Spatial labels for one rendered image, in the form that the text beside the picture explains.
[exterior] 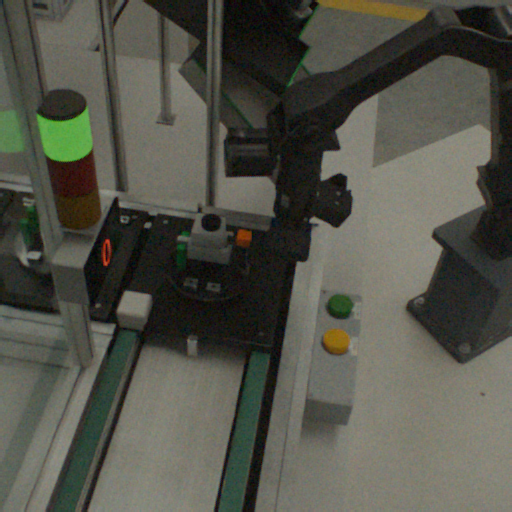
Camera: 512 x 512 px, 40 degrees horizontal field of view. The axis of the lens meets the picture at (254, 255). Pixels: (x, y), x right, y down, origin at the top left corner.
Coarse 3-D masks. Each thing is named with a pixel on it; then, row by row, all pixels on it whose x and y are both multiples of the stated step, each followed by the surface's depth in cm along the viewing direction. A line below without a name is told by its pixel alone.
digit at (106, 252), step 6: (108, 228) 84; (108, 234) 85; (102, 240) 83; (108, 240) 85; (102, 246) 83; (108, 246) 86; (102, 252) 84; (108, 252) 86; (102, 258) 84; (108, 258) 87; (102, 264) 84; (108, 264) 87; (102, 270) 85; (102, 276) 85
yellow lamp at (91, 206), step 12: (96, 192) 78; (60, 204) 77; (72, 204) 77; (84, 204) 77; (96, 204) 79; (60, 216) 79; (72, 216) 78; (84, 216) 78; (96, 216) 80; (72, 228) 79; (84, 228) 80
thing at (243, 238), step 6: (240, 234) 106; (246, 234) 106; (228, 240) 107; (234, 240) 107; (240, 240) 106; (246, 240) 106; (240, 246) 108; (246, 246) 107; (240, 252) 109; (246, 252) 109; (240, 258) 110; (246, 258) 110; (240, 264) 111; (246, 264) 111; (240, 270) 111
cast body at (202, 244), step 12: (204, 216) 106; (216, 216) 106; (192, 228) 105; (204, 228) 105; (216, 228) 105; (180, 240) 109; (192, 240) 106; (204, 240) 106; (216, 240) 105; (192, 252) 108; (204, 252) 108; (216, 252) 107; (228, 252) 107
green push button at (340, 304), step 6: (330, 300) 112; (336, 300) 112; (342, 300) 112; (348, 300) 113; (330, 306) 112; (336, 306) 112; (342, 306) 112; (348, 306) 112; (336, 312) 111; (342, 312) 111; (348, 312) 111
